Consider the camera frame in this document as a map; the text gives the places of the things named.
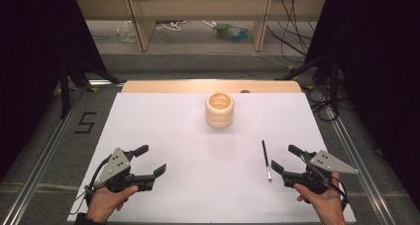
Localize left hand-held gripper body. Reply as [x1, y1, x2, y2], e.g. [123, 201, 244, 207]
[93, 148, 157, 193]

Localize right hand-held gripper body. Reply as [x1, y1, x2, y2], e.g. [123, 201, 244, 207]
[282, 150, 360, 195]

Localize black pen with silver end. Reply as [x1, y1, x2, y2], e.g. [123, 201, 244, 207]
[261, 139, 273, 183]

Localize person's left hand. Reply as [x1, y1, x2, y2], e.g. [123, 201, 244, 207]
[85, 184, 140, 224]

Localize person's right hand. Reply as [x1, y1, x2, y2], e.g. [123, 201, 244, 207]
[292, 171, 347, 221]

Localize white table mat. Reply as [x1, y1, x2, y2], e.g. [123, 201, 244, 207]
[66, 91, 358, 224]

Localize ribbed wooden pen holder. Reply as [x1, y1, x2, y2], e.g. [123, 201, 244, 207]
[204, 91, 236, 130]

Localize black metal stand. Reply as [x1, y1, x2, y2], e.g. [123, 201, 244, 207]
[58, 56, 127, 120]
[274, 53, 342, 114]

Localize black curtain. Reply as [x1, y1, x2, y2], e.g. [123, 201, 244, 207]
[305, 0, 420, 213]
[0, 0, 107, 183]

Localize clear plastic bag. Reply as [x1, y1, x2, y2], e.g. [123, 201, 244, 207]
[116, 20, 137, 44]

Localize colourful plastic bag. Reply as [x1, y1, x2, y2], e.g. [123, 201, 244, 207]
[213, 22, 255, 44]

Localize beige wooden shelf unit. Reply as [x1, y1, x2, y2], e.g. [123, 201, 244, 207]
[74, 0, 328, 53]

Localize aluminium floor rail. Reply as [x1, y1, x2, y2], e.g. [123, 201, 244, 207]
[325, 105, 398, 225]
[0, 85, 87, 225]

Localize right hand-held gripper cable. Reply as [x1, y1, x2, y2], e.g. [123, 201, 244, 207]
[298, 152, 351, 213]

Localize hand-held gripper cable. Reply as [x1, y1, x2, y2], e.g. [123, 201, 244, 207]
[68, 154, 115, 216]
[298, 152, 351, 213]

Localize left hand-held gripper cable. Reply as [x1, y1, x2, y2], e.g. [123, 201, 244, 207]
[68, 154, 115, 216]

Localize coiled black floor cables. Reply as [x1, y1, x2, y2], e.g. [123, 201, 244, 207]
[301, 84, 342, 122]

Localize hanging black cables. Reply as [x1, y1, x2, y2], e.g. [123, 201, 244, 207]
[265, 0, 318, 64]

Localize white cord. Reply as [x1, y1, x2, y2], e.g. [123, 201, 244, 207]
[156, 20, 186, 32]

